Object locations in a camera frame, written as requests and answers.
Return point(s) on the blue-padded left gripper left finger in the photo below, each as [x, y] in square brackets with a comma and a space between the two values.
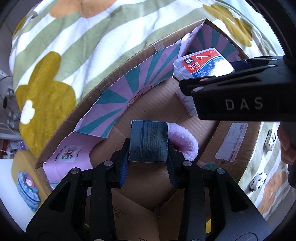
[80, 206]

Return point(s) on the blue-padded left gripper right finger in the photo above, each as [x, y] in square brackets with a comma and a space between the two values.
[214, 206]

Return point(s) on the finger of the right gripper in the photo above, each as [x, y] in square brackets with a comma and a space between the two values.
[203, 85]
[260, 63]

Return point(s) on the clear dental floss box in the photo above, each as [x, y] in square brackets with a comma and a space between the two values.
[203, 63]

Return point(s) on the small blue carton box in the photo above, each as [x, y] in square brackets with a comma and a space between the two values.
[148, 141]

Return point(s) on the white black patterned small box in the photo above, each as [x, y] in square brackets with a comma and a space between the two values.
[270, 140]

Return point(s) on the person's right hand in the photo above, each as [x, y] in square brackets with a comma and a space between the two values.
[287, 150]

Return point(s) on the open cardboard box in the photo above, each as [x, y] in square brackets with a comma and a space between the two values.
[147, 207]

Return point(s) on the yellow box with blue sticker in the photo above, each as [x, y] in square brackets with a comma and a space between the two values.
[29, 184]

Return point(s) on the pink fluffy scrunchie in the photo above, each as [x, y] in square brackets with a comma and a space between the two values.
[183, 141]

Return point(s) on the floral striped green blanket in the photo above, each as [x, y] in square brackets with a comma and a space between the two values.
[61, 50]

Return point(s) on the wire fan on floor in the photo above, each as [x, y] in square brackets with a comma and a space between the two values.
[9, 106]

